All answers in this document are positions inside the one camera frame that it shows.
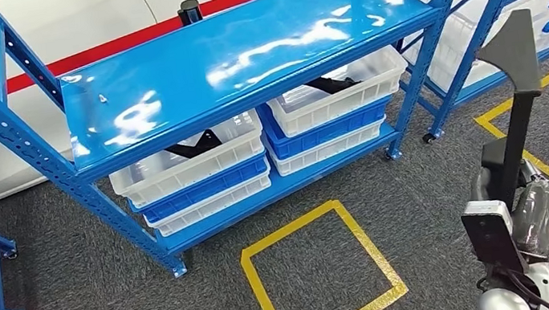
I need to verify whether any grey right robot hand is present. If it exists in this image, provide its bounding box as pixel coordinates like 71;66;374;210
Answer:
466;155;549;269

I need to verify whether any black plastic bracket panel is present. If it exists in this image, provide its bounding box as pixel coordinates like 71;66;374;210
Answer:
459;7;549;214

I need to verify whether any black plastic part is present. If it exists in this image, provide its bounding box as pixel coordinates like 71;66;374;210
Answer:
303;71;364;100
161;127;226;164

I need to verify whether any white plastic crate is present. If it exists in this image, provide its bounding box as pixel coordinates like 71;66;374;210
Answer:
262;115;394;180
138;162;280;241
395;0;549;98
261;43;417;141
103;107;272;212

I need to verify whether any yellow floor tape square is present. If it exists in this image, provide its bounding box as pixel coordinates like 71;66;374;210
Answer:
233;190;413;310

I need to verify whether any red barrier belt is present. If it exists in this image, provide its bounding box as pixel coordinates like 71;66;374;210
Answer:
0;0;430;114

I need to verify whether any white car body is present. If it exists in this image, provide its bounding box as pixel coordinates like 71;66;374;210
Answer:
0;0;388;210

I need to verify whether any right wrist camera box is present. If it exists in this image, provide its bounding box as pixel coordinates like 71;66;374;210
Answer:
458;194;531;283

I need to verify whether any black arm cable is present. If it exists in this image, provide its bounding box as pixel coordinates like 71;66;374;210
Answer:
476;263;549;310

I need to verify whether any black stanchion post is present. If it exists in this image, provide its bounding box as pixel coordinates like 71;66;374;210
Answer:
176;0;204;27

